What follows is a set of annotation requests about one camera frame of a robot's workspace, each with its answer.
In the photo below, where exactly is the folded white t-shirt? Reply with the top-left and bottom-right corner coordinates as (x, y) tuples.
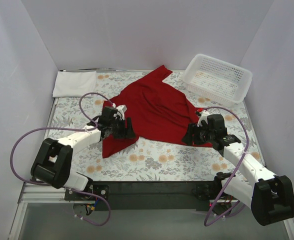
(52, 71), (97, 98)

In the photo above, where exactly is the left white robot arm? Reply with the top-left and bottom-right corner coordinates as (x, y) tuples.
(30, 105), (136, 200)

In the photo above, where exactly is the white plastic basket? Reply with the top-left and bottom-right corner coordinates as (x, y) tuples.
(182, 54), (253, 107)

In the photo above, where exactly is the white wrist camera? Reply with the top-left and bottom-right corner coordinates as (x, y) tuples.
(112, 103), (127, 121)
(195, 108), (211, 127)

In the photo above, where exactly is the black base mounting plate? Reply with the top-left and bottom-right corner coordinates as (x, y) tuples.
(64, 180), (243, 212)

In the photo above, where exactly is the floral patterned table mat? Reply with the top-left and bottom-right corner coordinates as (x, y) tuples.
(45, 71), (264, 181)

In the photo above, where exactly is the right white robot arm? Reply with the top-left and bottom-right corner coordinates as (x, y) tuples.
(182, 110), (294, 226)

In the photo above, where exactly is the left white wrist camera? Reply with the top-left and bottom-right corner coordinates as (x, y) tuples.
(112, 103), (127, 121)

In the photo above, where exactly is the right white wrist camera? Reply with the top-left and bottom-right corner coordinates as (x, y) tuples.
(195, 108), (211, 127)

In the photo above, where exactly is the red t-shirt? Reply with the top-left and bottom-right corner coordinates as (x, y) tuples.
(102, 65), (199, 158)

